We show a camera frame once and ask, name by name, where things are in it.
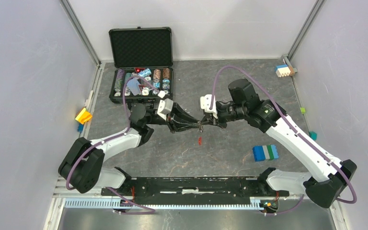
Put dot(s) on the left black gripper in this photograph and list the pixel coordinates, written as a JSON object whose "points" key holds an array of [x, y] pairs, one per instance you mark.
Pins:
{"points": [[178, 113]]}

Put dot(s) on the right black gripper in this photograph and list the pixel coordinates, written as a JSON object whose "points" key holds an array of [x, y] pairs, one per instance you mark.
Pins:
{"points": [[220, 123]]}

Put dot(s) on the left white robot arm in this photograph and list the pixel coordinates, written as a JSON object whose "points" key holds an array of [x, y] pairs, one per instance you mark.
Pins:
{"points": [[82, 167]]}

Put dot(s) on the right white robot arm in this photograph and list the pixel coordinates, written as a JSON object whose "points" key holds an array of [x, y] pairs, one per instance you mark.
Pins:
{"points": [[327, 175]]}

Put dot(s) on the blue green white brick block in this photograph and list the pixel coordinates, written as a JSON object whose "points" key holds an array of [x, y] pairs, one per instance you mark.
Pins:
{"points": [[266, 152]]}

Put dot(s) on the black poker chip case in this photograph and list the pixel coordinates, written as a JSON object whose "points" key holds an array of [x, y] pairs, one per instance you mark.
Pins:
{"points": [[141, 48]]}

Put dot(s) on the white blue brown brick block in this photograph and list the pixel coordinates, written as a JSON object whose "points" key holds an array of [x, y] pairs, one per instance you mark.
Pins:
{"points": [[285, 70]]}

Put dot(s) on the yellow orange toy block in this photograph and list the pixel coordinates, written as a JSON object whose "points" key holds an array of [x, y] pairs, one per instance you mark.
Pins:
{"points": [[83, 116]]}

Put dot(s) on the small teal cube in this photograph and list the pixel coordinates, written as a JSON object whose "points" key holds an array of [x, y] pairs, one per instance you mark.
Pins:
{"points": [[313, 135]]}

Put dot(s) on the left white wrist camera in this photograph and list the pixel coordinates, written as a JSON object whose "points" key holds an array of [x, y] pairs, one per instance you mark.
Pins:
{"points": [[165, 105]]}

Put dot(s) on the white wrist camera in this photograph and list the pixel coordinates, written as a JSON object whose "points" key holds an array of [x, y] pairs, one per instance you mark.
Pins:
{"points": [[165, 105], [208, 105]]}

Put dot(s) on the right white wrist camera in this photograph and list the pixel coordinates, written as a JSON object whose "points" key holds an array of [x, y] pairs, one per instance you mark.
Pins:
{"points": [[208, 105]]}

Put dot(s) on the white slotted cable duct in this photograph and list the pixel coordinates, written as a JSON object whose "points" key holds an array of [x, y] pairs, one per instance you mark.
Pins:
{"points": [[116, 203]]}

